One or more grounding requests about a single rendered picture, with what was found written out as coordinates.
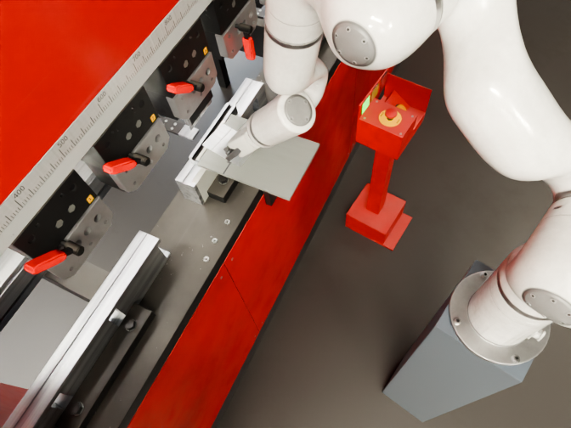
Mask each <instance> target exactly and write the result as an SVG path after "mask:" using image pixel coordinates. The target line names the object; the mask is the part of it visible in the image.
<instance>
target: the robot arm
mask: <svg viewBox="0 0 571 428"><path fill-rule="evenodd" d="M437 29H438V32H439V35H440V38H441V43H442V49H443V56H444V100H445V104H446V107H447V110H448V112H449V114H450V116H451V118H452V120H453V121H454V123H455V124H456V125H457V126H458V128H459V129H460V131H461V132H462V134H463V135H464V136H465V138H466V139H467V141H468V142H469V143H470V145H471V146H472V147H473V148H474V149H475V150H476V151H477V153H478V154H479V155H480V156H481V157H482V158H483V160H484V161H485V162H486V163H488V164H489V165H490V166H491V167H492V168H493V169H495V170H496V171H497V172H498V173H500V174H501V175H503V176H505V177H509V178H511V179H514V180H518V181H540V180H543V181H544V182H545V183H547V185H548V186H549V187H550V189H551V192H552V196H553V202H552V204H551V206H550V207H549V209H548V211H547V212H546V214H545V215H544V216H543V218H542V219H541V221H540V223H539V224H538V225H537V227H536V228H535V230H534V232H533V233H532V234H531V235H530V237H529V239H528V240H527V242H526V243H525V244H522V245H520V246H519V247H517V248H516V249H514V250H513V251H512V252H511V253H510V254H509V255H508V256H507V258H506V259H505V260H504V261H503V262H502V263H501V264H500V266H499V267H498V268H496V270H494V271H482V272H477V273H473V274H471V275H469V276H467V277H466V278H464V279H463V280H462V281H461V282H460V283H459V284H458V285H457V286H456V287H455V289H454V291H453V293H452V295H451V297H450V300H449V320H450V322H451V325H452V328H453V330H454V332H455V334H456V336H457V337H458V339H459V340H460V341H461V343H462V344H463V345H464V346H465V347H466V348H467V349H468V350H469V351H470V352H472V353H473V354H474V355H476V356H477V357H479V358H481V359H483V360H485V361H488V362H490V363H495V364H499V365H517V364H521V363H526V362H528V361H530V360H531V359H533V358H535V357H537V356H538V355H539V354H540V353H541V352H542V351H543V349H544V348H545V346H546V344H547V342H548V340H549V337H550V332H551V323H552V322H554V323H556V324H560V325H561V326H564V327H568V328H571V120H569V118H568V117H567V116H566V115H565V113H564V112H563V110H562V109H561V108H560V106H559V105H558V103H557V101H556V100H555V99H554V97H553V96H552V94H551V92H550V91H549V89H548V87H547V86H546V84H545V83H544V82H543V80H542V79H541V77H540V75H539V74H538V72H537V71H536V69H535V68H534V66H533V64H532V62H531V60H530V58H529V56H528V53H527V51H526V48H525V46H524V43H523V38H522V34H521V31H520V26H519V22H518V16H517V0H266V2H265V19H264V42H263V74H264V77H265V81H266V82H267V84H268V86H269V87H270V89H271V90H272V91H274V92H275V93H278V95H277V96H276V97H275V98H274V99H273V100H272V101H270V102H269V103H268V104H266V105H264V106H263V107H262V108H261V109H259V110H257V111H256V112H254V113H253V114H252V115H251V116H250V118H249V119H248V121H247V122H246V123H245V124H244V125H243V126H242V127H241V128H240V129H239V131H238V132H237V133H236V134H235V135H234V136H233V137H232V138H231V139H230V140H229V141H228V146H227V147H225V148H224V149H223V150H224V151H225V154H226V155H227V156H226V158H225V159H226V160H227V161H228V162H230V161H231V160H232V159H234V158H235V157H236V156H237V155H238V156H239V157H243V156H246V155H249V154H250V153H251V152H253V151H254V150H256V149H258V148H260V147H262V148H270V147H273V146H275V145H277V144H280V143H282V142H285V141H286V140H288V139H290V138H294V137H296V136H297V135H299V134H302V133H304V132H306V131H308V130H309V129H310V128H311V127H312V125H313V124H314V121H315V107H316V106H317V105H318V103H319V102H320V100H321V99H322V97H323V94H324V92H325V87H326V83H327V80H328V69H327V67H326V65H325V63H324V62H323V61H322V60H321V59H319V58H318V55H319V49H320V44H321V41H322V37H323V33H325V38H326V40H327V42H328V43H329V46H330V48H331V50H332V52H333V53H334V54H335V55H336V56H337V57H338V58H339V59H340V60H341V61H342V62H343V63H344V64H345V65H349V66H351V67H353V68H356V69H361V70H383V69H386V68H389V67H392V66H394V65H397V64H398V63H400V62H402V61H403V60H405V59H407V58H408V57H409V56H410V55H412V54H413V53H414V52H415V51H416V50H417V49H418V48H419V47H420V46H421V45H422V44H423V43H424V42H425V41H426V40H427V39H428V38H429V37H430V36H431V35H432V34H433V33H434V32H435V31H436V30H437Z"/></svg>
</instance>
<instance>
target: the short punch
mask: <svg viewBox="0 0 571 428"><path fill-rule="evenodd" d="M212 97H213V95H212V90H210V91H209V93H208V94H207V96H206V97H205V98H204V99H203V100H202V102H201V103H200V105H199V106H198V108H197V109H196V110H195V112H194V113H193V115H192V116H191V117H190V118H189V119H187V120H184V122H185V123H186V124H187V125H189V128H190V130H192V129H193V128H194V126H195V124H196V123H197V122H198V120H200V118H201V117H202V115H203V114H204V113H205V111H206V109H207V108H208V107H209V105H210V104H211V102H212Z"/></svg>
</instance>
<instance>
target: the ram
mask: <svg viewBox="0 0 571 428"><path fill-rule="evenodd" d="M180 1H181V0H0V207H1V206H2V204H3V203H4V202H5V201H6V200H7V199H8V197H9V196H10V195H11V194H12V193H13V192H14V191H15V190H16V189H17V188H18V187H19V185H20V184H21V183H22V182H23V181H24V180H25V178H26V177H27V176H28V175H29V174H30V173H31V171H32V170H33V169H34V168H35V167H36V166H37V164H38V163H39V162H40V161H41V160H42V158H43V157H44V156H45V155H46V154H47V153H48V152H49V151H50V150H51V149H52V148H53V147H54V145H55V144H56V143H57V142H58V141H59V140H60V138H61V137H62V136H63V135H64V134H65V132H66V131H67V130H68V129H69V128H70V127H71V125H72V124H73V123H74V122H75V121H76V120H77V118H78V117H79V116H80V115H81V114H82V113H83V111H84V110H85V109H86V108H87V107H88V106H89V105H90V104H91V103H92V102H93V101H94V100H95V98H96V97H97V96H98V95H99V94H100V93H101V91H102V90H103V89H104V88H105V87H106V86H107V84H108V83H109V82H110V81H111V80H112V78H113V77H114V76H115V75H116V74H117V73H118V71H119V70H120V69H121V68H122V67H123V66H124V65H125V64H126V63H127V62H128V61H129V60H130V58H131V57H132V56H133V55H134V54H135V53H136V51H137V50H138V49H139V48H140V47H141V46H142V44H143V43H144V42H145V41H146V40H147V39H148V37H149V36H150V35H151V34H152V33H153V32H154V30H155V29H156V28H157V27H158V26H159V25H160V23H161V22H162V21H163V20H164V19H165V18H166V17H167V16H168V15H169V14H170V13H171V11H172V10H173V9H174V8H175V7H176V6H177V4H178V3H179V2H180ZM211 1H212V0H198V2H197V3H196V4H195V5H194V7H193V8H192V9H191V10H190V11H189V12H188V13H187V14H186V15H185V16H184V18H183V19H182V20H181V21H180V22H179V24H178V25H177V26H176V27H175V28H174V30H173V31H172V32H171V33H170V35H169V36H168V37H167V38H166V39H165V41H164V42H163V43H162V44H161V46H160V47H159V48H158V49H157V50H156V51H155V52H154V53H153V54H152V55H151V57H150V58H149V59H148V60H147V61H146V63H145V64H144V65H143V66H142V68H141V69H140V70H139V71H138V72H137V74H136V75H135V76H134V77H133V79H132V80H131V81H130V82H129V83H128V84H127V85H126V86H125V87H124V88H123V89H122V91H121V92H120V93H119V94H118V96H117V97H116V98H115V99H114V100H113V102H112V103H111V104H110V105H109V107H108V108H107V109H106V110H105V111H104V113H103V114H102V115H101V116H100V117H99V119H98V120H97V121H96V122H95V123H94V124H93V125H92V126H91V127H90V129H89V130H88V131H87V132H86V133H85V135H84V136H83V137H82V138H81V140H80V141H79V142H78V143H77V144H76V146H75V147H74V148H73V149H72V150H71V152H70V153H69V154H68V155H67V156H66V157H65V158H64V159H63V160H62V161H61V163H60V164H59V165H58V166H57V168H56V169H55V170H54V171H53V172H52V174H51V175H50V176H49V177H48V179H47V180H46V181H45V182H44V183H43V184H42V186H41V187H40V188H39V189H38V191H37V192H36V193H35V194H34V195H33V196H32V197H31V198H30V199H29V201H28V202H27V203H26V204H25V205H24V207H23V208H22V209H21V210H20V211H19V213H18V214H17V215H16V216H15V217H14V219H13V220H12V221H11V222H10V223H9V225H8V226H7V227H6V228H5V229H4V230H3V231H2V232H1V233H0V256H1V255H2V254H3V253H4V252H5V251H6V250H7V249H8V247H9V246H10V245H11V243H12V242H13V241H14V240H15V238H16V237H17V236H18V235H19V234H20V232H21V231H22V230H23V229H24V227H25V226H26V225H27V224H28V222H29V221H30V220H31V219H32V218H33V217H34V216H35V215H36V213H37V212H38V211H39V210H40V208H41V207H42V206H43V205H44V203H45V202H46V201H47V200H48V198H49V197H50V196H51V195H52V193H53V192H54V191H55V190H56V189H57V188H58V187H59V186H60V184H61V183H62V182H63V181H64V179H65V178H66V177H67V176H68V174H69V173H70V172H71V171H72V169H73V168H74V167H75V166H76V164H77V163H78V162H79V161H80V160H81V158H82V157H83V156H84V155H85V154H86V153H87V152H88V150H89V149H90V148H91V147H92V146H93V144H94V143H95V142H96V141H97V139H98V138H99V137H100V135H101V134H102V133H103V132H104V131H105V129H106V128H107V127H108V126H109V125H110V124H111V123H112V122H113V120H114V119H115V118H116V116H117V115H118V114H119V113H120V112H121V110H122V109H123V108H124V107H125V105H126V104H127V103H128V102H129V100H130V99H131V98H132V97H133V95H134V94H135V93H136V92H137V91H138V90H139V89H140V88H141V86H142V85H143V84H144V83H145V81H146V80H147V79H148V78H149V77H150V75H151V74H152V73H153V71H154V70H155V69H156V68H157V66H158V65H159V64H160V63H161V62H162V61H163V60H164V59H165V58H166V56H167V55H168V54H169V52H170V51H171V50H172V49H173V47H174V46H175V45H176V44H177V43H178V41H179V40H180V39H181V38H182V36H183V35H184V34H185V33H186V31H187V30H188V29H189V28H190V27H191V26H192V25H193V24H194V22H195V21H196V20H197V19H198V17H199V16H200V15H201V14H202V12H203V11H204V10H205V9H206V7H207V6H208V5H209V4H210V2H211Z"/></svg>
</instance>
